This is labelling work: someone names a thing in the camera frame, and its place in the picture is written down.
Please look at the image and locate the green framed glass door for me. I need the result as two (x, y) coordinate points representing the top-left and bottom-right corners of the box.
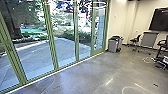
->
(0, 0), (111, 94)

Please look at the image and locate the black swivel chair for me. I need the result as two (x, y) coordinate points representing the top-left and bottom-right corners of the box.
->
(129, 33), (143, 53)

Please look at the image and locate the white outdoor pillar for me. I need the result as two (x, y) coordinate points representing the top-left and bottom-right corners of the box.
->
(95, 8), (106, 51)

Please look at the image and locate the black wall screen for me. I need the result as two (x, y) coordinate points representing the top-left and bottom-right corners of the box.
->
(148, 7), (168, 33)

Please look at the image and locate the black wheeled cart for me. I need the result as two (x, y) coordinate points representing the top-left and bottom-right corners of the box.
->
(153, 34), (168, 72)

